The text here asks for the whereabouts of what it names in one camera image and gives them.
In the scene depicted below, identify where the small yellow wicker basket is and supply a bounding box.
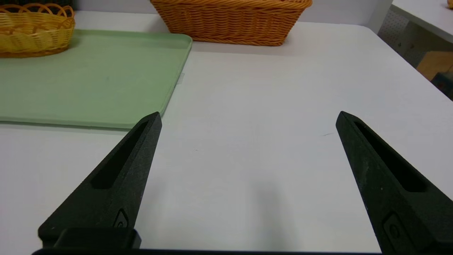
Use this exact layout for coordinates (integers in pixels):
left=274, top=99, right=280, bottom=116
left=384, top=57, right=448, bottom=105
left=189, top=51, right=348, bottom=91
left=0, top=4, right=76, bottom=58

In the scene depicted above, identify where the orange wicker basket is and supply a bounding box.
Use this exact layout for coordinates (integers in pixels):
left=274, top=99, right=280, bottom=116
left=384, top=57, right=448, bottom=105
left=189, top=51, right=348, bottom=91
left=150, top=0, right=313, bottom=47

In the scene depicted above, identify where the grey perforated panel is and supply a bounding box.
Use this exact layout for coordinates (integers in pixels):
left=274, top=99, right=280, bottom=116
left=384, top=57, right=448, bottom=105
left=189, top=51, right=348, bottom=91
left=377, top=10, right=427, bottom=68

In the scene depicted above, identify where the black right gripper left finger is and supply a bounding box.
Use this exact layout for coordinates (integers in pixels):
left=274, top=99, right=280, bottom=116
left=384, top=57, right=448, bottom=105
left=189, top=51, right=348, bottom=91
left=38, top=111, right=162, bottom=250

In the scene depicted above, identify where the white side table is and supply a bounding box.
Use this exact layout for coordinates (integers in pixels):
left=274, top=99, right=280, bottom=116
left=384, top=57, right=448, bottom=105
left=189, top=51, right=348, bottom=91
left=391, top=0, right=453, bottom=44

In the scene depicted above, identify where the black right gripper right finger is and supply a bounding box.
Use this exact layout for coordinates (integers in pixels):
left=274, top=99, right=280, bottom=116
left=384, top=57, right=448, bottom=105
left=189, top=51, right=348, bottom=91
left=336, top=110, right=453, bottom=254

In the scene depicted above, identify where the light green plastic tray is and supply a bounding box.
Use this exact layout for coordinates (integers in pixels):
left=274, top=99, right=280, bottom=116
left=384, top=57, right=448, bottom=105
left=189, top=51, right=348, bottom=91
left=0, top=29, right=193, bottom=130

